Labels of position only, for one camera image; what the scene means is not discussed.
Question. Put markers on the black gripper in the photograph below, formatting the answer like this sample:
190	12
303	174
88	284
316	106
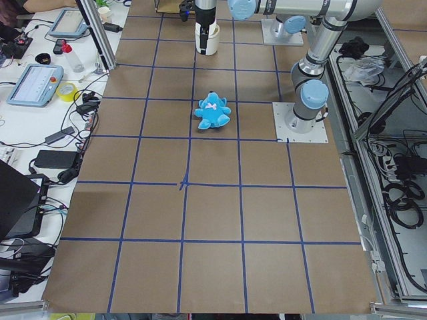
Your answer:
204	12

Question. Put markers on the white trash can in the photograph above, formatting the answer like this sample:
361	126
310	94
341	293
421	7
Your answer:
213	41

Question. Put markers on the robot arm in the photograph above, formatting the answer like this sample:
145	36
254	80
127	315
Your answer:
205	16
311	92

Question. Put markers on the blue teddy bear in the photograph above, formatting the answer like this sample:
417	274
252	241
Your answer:
213	112

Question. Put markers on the upper teach pendant tablet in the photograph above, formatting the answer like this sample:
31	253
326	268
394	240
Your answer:
68	24

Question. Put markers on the teach pendant tablet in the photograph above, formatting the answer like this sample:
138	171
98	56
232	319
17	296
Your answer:
36	86
68	24

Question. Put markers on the clear bottle red cap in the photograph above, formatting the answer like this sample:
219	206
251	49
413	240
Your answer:
72	58

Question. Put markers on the yellow tape roll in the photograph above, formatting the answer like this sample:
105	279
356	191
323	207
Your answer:
67	92

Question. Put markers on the crumpled white plastic bag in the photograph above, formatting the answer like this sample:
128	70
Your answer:
365	71

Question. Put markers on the black power adapter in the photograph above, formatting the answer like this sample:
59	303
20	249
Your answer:
59	135

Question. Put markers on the lower teach pendant tablet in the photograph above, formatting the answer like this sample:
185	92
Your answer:
36	86

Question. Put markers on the large black power brick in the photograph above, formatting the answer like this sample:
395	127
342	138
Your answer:
51	159

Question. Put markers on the black laptop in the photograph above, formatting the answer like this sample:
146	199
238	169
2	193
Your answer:
22	198

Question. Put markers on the wooden wire-grid shelf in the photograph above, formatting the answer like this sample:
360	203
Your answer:
174	6

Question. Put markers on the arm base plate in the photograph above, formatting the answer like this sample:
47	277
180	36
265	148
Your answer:
291	129
287	32

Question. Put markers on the aluminium frame post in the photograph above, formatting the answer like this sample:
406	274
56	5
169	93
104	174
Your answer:
92	19

